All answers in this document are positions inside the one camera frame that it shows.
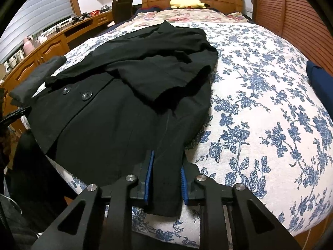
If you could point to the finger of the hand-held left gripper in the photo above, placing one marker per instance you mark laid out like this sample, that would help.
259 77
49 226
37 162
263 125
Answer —
15 115

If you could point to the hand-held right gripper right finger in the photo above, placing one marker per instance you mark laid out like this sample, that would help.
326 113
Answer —
183 185

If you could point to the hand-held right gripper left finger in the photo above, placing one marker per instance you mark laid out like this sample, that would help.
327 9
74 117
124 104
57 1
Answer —
148 179

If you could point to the black buttoned coat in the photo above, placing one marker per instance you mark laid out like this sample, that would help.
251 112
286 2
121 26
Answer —
117 125

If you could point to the folded grey garment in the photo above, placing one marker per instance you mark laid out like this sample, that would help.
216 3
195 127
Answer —
33 80

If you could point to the row of white bottles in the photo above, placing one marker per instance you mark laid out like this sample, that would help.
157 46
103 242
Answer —
14 58

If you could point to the pink thermos jug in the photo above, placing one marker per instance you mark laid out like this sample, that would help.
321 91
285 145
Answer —
28 47

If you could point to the wooden desk cabinet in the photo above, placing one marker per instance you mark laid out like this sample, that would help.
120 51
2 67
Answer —
52 47

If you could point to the grey window blind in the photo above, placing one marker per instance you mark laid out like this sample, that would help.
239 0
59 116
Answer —
39 10

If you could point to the blue floral bed sheet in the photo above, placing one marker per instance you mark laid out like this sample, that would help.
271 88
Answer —
260 109

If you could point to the black device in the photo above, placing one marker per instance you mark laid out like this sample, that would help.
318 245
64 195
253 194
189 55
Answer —
80 18

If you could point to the red basket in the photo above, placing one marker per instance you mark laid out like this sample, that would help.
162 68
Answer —
95 13

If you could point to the metal bowl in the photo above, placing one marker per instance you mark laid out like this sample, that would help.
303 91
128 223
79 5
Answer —
105 8

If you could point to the dark wooden chair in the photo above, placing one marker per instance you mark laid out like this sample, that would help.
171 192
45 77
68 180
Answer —
123 10

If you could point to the pink floral quilt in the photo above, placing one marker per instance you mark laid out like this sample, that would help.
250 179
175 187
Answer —
187 14

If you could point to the navy bedding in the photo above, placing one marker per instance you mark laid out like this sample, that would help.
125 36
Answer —
148 9

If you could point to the folded navy garment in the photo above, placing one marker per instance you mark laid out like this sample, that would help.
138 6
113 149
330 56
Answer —
321 80

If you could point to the yellow plush toy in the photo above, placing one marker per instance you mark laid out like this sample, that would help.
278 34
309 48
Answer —
187 3

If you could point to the wooden louvered wardrobe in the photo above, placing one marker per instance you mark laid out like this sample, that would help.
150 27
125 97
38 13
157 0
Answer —
294 13

